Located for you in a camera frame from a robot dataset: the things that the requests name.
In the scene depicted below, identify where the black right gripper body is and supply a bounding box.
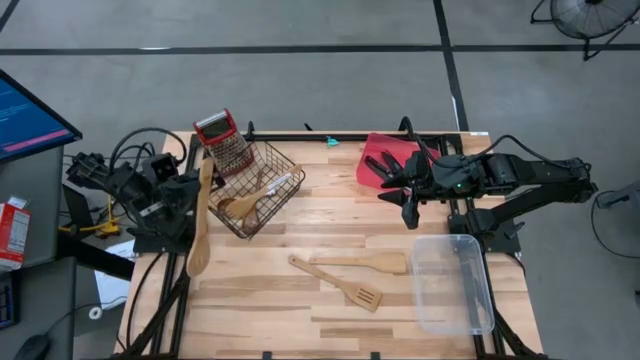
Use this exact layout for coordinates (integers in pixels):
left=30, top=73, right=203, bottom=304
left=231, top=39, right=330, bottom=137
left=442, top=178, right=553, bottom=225
left=399, top=148, right=484, bottom=232

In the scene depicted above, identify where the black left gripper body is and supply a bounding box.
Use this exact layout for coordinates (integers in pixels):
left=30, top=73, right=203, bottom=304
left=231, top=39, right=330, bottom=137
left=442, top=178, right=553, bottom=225
left=142, top=153, right=202, bottom=236

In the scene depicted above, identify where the pronged wooden spoon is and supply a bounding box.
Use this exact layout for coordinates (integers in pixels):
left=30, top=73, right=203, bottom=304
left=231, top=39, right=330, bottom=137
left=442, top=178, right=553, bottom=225
left=227, top=163, right=305, bottom=221

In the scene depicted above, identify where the slotted wooden spatula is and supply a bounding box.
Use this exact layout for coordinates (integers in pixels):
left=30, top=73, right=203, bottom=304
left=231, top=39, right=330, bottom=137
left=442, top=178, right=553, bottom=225
left=288, top=254, right=384, bottom=314
left=185, top=157, right=216, bottom=279

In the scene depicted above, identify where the plain wooden spatula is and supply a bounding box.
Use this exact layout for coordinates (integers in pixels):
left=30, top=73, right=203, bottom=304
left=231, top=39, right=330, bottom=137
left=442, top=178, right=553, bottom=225
left=308, top=251, right=408, bottom=275

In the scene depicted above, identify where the red metal box grater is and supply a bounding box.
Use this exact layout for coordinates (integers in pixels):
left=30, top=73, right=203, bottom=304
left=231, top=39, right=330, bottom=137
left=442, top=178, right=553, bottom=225
left=192, top=108, right=256, bottom=179

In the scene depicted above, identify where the pink plastic bin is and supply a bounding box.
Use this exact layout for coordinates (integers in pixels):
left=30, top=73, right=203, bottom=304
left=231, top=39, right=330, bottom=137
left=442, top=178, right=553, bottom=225
left=356, top=132, right=441, bottom=191

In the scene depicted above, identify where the black desk crossbar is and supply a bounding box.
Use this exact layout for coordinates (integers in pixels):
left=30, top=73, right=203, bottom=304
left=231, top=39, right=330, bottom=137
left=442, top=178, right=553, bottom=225
left=57, top=232, right=136, bottom=281

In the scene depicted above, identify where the clear plastic container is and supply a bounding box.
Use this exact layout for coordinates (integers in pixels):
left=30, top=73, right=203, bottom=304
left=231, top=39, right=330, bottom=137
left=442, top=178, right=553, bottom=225
left=411, top=233, right=496, bottom=336

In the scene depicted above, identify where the white paper sheet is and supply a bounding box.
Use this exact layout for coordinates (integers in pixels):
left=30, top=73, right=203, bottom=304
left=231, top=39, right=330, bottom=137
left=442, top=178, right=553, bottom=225
left=93, top=239, right=136, bottom=311

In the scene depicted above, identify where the grey desk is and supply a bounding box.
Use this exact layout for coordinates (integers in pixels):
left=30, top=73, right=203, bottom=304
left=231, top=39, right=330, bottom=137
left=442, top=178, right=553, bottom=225
left=0, top=144, right=79, bottom=360

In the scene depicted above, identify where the red cardboard box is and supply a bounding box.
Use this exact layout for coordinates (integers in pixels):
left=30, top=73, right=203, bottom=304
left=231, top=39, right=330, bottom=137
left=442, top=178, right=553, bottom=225
left=0, top=195, right=32, bottom=272

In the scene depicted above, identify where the computer monitor blue screen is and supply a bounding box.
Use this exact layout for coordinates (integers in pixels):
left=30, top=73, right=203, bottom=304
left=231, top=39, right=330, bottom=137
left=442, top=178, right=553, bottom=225
left=0, top=68, right=84, bottom=164

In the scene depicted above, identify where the grey equipment base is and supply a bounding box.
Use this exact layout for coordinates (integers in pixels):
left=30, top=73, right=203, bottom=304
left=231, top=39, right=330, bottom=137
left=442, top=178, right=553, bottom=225
left=594, top=179, right=640, bottom=211

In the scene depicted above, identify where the black keyboard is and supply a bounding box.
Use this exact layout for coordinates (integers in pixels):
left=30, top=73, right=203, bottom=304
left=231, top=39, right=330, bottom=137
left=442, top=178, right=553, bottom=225
left=0, top=272, right=21, bottom=331

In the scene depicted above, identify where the black computer mouse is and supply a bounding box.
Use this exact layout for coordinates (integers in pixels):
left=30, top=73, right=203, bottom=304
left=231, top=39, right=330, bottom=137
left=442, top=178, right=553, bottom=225
left=13, top=333, right=51, bottom=360

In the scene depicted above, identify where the black floor fan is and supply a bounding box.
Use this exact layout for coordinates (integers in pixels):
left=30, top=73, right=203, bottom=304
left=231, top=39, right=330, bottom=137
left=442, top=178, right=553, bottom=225
left=529, top=0, right=640, bottom=62

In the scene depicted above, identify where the black wire basket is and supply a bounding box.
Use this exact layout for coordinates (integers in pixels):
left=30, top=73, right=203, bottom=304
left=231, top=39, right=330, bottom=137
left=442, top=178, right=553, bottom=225
left=207, top=141, right=306, bottom=240

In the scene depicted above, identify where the yellow cable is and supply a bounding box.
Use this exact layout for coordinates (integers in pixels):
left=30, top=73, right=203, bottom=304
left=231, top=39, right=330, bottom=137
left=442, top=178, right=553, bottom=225
left=58, top=194, right=121, bottom=239

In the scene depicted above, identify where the black aluminium table frame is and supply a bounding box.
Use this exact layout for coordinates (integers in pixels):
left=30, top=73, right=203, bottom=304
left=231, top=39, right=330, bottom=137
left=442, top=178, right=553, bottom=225
left=113, top=116, right=549, bottom=360

